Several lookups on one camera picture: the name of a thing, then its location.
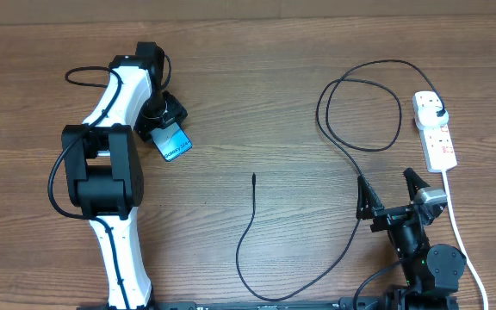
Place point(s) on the white power strip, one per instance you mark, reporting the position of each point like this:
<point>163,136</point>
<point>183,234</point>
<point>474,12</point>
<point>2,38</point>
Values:
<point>436,142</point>

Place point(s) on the white charger plug adapter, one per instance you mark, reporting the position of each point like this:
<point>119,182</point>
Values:
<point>428,118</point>

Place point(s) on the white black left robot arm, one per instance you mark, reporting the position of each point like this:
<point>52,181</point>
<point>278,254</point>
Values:
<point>103,169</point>

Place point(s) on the Samsung Galaxy smartphone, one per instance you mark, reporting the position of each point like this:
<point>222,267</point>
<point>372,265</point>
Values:
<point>172,141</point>

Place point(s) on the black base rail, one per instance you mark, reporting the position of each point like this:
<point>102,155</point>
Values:
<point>344,303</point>

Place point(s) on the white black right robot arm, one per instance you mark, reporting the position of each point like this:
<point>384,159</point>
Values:
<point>432,272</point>

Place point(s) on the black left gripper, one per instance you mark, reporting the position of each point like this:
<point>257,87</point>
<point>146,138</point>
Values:
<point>176,112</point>

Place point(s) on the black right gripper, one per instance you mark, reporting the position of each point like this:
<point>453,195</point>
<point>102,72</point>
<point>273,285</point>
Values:
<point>368,206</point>

